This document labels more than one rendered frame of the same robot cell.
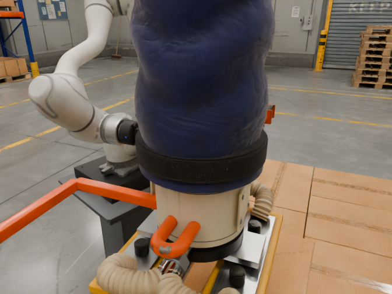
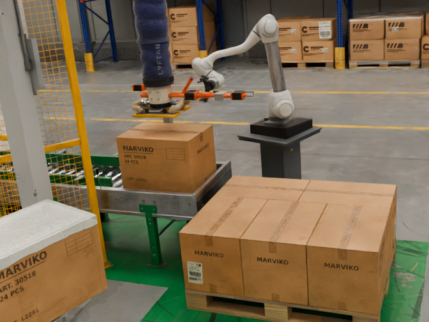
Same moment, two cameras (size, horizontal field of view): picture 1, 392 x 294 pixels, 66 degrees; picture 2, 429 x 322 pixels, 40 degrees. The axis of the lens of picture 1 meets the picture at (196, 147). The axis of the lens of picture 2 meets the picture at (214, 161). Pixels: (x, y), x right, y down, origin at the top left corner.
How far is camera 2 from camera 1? 4.39 m
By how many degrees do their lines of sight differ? 83
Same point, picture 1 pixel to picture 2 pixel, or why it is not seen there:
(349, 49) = not seen: outside the picture
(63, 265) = not seen: hidden behind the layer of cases
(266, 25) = (143, 55)
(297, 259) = (179, 138)
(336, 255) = (249, 206)
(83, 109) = (201, 71)
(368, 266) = (241, 214)
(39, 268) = not seen: hidden behind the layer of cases
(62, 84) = (196, 61)
